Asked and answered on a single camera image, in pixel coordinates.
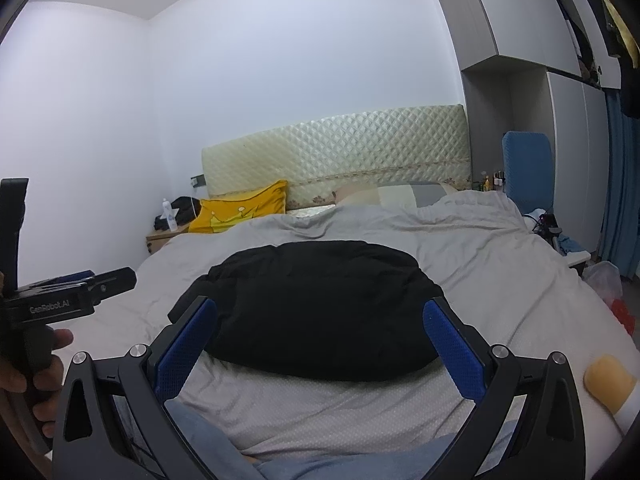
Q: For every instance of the person's left hand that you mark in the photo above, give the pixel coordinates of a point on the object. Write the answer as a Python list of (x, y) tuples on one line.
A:
[(49, 390)]

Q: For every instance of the grey wall socket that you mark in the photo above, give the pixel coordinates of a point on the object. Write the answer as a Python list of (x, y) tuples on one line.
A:
[(198, 180)]

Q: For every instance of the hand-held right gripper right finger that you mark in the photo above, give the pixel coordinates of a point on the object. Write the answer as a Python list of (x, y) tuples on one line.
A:
[(452, 355)]

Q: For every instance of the wooden nightstand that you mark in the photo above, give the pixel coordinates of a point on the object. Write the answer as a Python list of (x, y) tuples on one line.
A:
[(157, 240)]

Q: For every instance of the red plastic bag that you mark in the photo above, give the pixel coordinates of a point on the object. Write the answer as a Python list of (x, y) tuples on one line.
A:
[(624, 316)]

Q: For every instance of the pink beige grey patchwork pillow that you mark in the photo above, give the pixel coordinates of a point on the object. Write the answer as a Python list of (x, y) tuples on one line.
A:
[(395, 194)]

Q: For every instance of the white plastic bottle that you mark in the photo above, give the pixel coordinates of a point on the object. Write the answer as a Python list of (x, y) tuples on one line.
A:
[(169, 220)]

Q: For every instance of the yellow crown print pillow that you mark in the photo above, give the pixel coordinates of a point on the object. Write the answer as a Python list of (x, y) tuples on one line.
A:
[(235, 210)]

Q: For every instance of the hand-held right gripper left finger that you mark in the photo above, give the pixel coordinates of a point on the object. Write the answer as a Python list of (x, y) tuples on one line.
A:
[(187, 350)]

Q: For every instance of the cream quilted headboard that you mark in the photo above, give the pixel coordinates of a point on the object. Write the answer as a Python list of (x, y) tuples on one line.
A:
[(340, 150)]

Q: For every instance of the person's blue trousers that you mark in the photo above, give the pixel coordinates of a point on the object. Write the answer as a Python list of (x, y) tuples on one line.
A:
[(325, 465)]

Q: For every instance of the white desk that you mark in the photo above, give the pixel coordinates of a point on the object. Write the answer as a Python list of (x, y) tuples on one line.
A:
[(580, 257)]

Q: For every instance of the grey duvet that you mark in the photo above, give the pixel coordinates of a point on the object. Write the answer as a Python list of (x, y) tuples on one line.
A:
[(490, 260)]

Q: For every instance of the white dotted bed sheet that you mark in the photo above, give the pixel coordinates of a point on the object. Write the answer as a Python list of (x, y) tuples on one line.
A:
[(350, 410)]

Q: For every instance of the grey white wardrobe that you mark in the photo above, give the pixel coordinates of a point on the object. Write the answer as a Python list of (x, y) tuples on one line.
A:
[(520, 5)]

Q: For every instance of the black cloth on nightstand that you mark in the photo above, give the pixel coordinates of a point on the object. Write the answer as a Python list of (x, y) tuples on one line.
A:
[(182, 207)]

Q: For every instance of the blue chair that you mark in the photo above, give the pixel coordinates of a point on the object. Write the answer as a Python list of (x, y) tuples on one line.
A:
[(527, 170)]

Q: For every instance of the blue curtain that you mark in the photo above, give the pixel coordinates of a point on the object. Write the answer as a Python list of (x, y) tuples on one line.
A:
[(622, 185)]

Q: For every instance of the black puffer jacket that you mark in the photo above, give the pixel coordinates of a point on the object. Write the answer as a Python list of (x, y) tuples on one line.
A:
[(320, 305)]

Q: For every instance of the white plastic bag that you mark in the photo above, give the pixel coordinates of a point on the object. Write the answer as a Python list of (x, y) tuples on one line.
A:
[(602, 280)]

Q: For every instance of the pale patterned pillow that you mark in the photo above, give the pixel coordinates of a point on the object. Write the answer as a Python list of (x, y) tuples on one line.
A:
[(310, 211)]

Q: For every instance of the yellow plush toy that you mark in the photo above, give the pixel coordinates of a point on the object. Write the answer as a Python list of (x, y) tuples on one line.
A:
[(607, 377)]

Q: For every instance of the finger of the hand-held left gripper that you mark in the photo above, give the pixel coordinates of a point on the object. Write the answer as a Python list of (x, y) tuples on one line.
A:
[(117, 282), (75, 276)]

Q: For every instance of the row of small bottles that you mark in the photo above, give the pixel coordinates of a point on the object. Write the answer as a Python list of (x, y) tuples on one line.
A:
[(492, 182)]

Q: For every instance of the small black box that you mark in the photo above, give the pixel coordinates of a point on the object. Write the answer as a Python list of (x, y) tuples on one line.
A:
[(159, 224)]

